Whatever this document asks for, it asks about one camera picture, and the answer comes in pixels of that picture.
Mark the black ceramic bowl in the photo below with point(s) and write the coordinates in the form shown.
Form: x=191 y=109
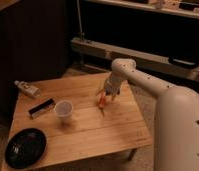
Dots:
x=25 y=148

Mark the orange pepper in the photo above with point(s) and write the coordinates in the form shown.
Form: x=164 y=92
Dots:
x=102 y=103

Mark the upper shelf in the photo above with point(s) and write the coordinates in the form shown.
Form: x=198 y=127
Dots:
x=161 y=6

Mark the long metal beam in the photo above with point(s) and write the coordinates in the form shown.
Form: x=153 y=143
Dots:
x=143 y=60

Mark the black handle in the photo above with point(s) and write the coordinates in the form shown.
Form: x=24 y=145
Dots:
x=183 y=64

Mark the wooden table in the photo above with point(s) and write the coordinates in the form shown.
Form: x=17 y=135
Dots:
x=91 y=132

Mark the black and white box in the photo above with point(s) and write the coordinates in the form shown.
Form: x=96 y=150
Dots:
x=41 y=108

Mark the white tube bottle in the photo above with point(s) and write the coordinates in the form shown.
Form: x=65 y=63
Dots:
x=27 y=89

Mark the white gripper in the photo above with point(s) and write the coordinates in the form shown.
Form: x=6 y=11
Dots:
x=111 y=86

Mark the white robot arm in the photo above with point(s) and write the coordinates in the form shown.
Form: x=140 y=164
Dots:
x=176 y=124

